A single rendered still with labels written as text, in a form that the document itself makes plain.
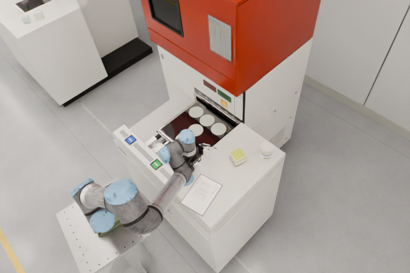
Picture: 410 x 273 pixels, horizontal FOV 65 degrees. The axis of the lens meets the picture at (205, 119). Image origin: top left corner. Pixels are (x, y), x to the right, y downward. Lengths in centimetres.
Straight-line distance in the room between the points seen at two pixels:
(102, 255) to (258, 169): 97
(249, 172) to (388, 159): 176
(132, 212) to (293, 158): 208
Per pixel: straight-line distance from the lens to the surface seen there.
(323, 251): 278
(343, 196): 301
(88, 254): 198
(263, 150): 183
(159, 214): 136
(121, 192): 124
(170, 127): 216
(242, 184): 182
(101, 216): 166
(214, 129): 211
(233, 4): 148
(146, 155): 200
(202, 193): 180
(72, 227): 208
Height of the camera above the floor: 257
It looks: 51 degrees down
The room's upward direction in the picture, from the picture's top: 6 degrees counter-clockwise
